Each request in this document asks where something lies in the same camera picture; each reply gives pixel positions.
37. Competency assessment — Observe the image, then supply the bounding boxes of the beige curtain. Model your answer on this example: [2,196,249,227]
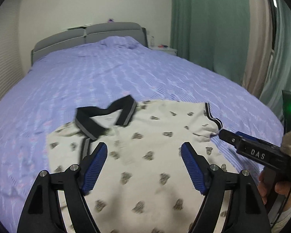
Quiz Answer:
[242,0,273,98]

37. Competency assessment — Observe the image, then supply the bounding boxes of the white louvered wardrobe door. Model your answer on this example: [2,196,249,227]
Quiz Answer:
[0,0,23,100]

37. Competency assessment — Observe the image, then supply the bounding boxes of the white bedside table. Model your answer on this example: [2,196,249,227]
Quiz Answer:
[150,45,177,56]

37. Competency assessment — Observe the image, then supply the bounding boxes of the right hand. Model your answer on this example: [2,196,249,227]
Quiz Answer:
[258,131,291,211]

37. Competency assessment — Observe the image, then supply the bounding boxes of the right forearm cream sleeve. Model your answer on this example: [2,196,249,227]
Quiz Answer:
[271,207,291,233]

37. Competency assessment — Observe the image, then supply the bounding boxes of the purple floral bed cover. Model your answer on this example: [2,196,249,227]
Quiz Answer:
[0,37,283,232]

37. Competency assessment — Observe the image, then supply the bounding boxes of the black cable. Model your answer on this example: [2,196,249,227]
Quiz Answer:
[268,181,291,228]

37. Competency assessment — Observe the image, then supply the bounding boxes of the grey padded headboard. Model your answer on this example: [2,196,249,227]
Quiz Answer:
[31,22,148,64]

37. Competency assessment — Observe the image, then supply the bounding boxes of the cream patterned polo shirt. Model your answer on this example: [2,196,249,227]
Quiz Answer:
[46,95,241,233]

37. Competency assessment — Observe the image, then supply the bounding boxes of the green curtain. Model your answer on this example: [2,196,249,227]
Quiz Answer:
[170,0,291,120]

